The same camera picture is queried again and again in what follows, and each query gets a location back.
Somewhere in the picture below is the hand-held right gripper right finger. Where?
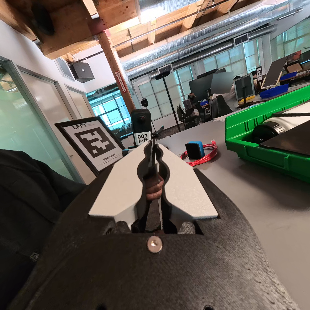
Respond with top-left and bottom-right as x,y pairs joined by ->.
156,144 -> 219,231

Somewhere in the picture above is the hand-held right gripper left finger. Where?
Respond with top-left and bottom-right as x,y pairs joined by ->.
88,140 -> 153,231

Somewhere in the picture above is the person's left hand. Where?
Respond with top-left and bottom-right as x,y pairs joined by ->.
143,176 -> 165,201

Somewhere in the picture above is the blue black eraser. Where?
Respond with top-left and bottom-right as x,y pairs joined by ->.
185,141 -> 205,160

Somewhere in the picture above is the black floor lamp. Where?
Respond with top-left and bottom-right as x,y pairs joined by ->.
155,71 -> 181,133

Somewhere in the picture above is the black office chair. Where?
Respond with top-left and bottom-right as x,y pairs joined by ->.
177,104 -> 200,130

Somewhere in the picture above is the black framed marker sign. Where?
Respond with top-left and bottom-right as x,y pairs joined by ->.
54,116 -> 126,176

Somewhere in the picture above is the large dark monitor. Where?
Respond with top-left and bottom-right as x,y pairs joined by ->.
188,74 -> 213,101

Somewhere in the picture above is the green plastic bin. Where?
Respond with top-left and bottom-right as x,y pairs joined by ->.
225,85 -> 310,183

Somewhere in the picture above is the white roll black cap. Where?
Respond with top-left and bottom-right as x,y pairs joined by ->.
252,107 -> 310,144

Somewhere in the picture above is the small monitor on stand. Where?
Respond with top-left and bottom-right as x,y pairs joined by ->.
233,73 -> 255,101

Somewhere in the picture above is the black flat sheet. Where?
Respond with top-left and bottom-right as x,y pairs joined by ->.
259,120 -> 310,156

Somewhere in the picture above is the blue plastic bin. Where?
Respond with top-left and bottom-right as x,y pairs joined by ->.
260,83 -> 289,98

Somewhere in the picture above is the tilted black board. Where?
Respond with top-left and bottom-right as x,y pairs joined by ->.
262,56 -> 289,89

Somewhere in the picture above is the red cable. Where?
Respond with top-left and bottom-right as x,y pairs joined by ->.
180,140 -> 218,167

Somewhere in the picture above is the wooden post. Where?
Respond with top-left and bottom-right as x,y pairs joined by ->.
97,31 -> 136,113

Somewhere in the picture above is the black wall speaker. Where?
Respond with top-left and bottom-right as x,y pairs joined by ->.
68,62 -> 95,83

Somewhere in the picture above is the silver ventilation duct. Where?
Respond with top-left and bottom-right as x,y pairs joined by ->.
120,6 -> 303,73
126,24 -> 278,79

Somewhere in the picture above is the large silver duct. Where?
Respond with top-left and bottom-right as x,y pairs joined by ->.
136,0 -> 202,23

